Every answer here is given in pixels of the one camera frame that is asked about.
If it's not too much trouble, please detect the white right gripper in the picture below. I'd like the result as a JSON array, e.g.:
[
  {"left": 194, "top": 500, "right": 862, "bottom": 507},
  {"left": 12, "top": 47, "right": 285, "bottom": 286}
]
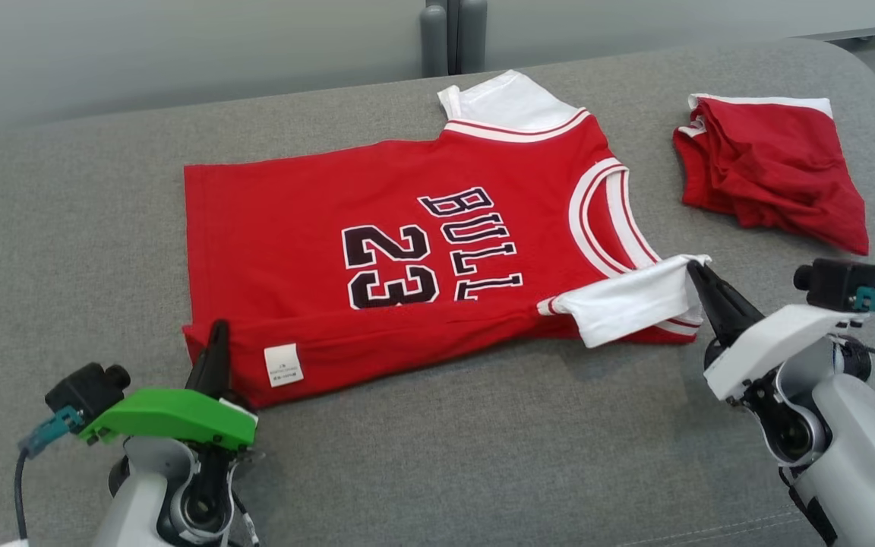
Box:
[{"left": 686, "top": 260, "right": 864, "bottom": 403}]

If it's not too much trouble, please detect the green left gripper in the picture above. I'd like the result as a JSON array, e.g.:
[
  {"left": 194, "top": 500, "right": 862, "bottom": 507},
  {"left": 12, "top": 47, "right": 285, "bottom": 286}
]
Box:
[{"left": 78, "top": 319, "right": 259, "bottom": 451}]

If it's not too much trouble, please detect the red shorts white trim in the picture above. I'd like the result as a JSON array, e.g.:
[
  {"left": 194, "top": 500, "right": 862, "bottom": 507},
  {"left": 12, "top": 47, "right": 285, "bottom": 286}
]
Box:
[{"left": 672, "top": 93, "right": 870, "bottom": 257}]

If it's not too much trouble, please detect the red basketball jersey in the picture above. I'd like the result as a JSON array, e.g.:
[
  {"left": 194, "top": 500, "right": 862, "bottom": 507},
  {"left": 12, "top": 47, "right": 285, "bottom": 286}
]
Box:
[{"left": 182, "top": 69, "right": 712, "bottom": 409}]

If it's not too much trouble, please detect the teal left camera connector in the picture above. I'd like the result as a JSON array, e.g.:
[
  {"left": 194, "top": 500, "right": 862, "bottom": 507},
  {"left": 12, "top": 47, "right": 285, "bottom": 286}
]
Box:
[{"left": 17, "top": 406, "right": 85, "bottom": 458}]

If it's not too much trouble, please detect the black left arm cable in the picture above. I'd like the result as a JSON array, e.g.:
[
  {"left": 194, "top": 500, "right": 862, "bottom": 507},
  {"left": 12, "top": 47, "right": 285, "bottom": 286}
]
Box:
[{"left": 14, "top": 448, "right": 33, "bottom": 542}]

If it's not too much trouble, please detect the grey partition post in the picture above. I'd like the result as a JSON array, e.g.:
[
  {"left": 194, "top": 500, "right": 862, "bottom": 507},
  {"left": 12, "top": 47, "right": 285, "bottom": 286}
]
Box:
[
  {"left": 419, "top": 0, "right": 450, "bottom": 78},
  {"left": 449, "top": 0, "right": 488, "bottom": 75}
]

